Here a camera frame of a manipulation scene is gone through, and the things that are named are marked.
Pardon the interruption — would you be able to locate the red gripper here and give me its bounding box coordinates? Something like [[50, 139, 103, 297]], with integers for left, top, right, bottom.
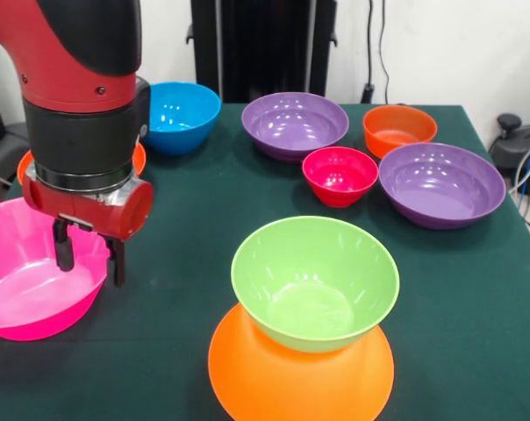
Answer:
[[21, 173, 154, 289]]

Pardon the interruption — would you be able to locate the pink bowl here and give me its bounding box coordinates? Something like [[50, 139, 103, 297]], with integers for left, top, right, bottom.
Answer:
[[0, 196, 111, 342]]

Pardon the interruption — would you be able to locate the green bowl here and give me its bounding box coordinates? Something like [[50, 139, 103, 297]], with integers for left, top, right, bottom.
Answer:
[[230, 215, 401, 354]]

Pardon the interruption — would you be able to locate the small crimson bowl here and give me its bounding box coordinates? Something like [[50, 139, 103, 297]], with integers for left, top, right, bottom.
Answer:
[[301, 146, 380, 208]]

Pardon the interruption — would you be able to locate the purple bowl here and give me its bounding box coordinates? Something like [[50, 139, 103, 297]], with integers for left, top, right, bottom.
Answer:
[[240, 91, 350, 164], [378, 142, 507, 231]]

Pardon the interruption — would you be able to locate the dark green tablecloth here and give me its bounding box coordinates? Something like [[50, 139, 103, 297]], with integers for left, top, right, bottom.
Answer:
[[0, 100, 530, 421]]

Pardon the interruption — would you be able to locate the large red-orange bowl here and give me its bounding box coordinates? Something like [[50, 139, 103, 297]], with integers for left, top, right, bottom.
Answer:
[[17, 142, 147, 185]]

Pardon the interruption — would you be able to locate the blue bowl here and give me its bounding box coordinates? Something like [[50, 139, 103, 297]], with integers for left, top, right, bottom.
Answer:
[[141, 81, 223, 157]]

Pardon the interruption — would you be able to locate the small red-orange bowl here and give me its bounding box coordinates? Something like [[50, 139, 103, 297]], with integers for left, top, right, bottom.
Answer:
[[362, 104, 439, 160]]

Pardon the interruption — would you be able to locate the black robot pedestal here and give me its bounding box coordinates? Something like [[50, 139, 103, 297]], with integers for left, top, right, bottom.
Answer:
[[186, 0, 339, 104]]

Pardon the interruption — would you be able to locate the black hanging cable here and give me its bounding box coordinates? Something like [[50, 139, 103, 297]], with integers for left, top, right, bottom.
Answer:
[[360, 0, 376, 105]]

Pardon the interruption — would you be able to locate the tangle of cables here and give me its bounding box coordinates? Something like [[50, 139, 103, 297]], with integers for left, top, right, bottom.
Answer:
[[508, 139, 530, 240]]

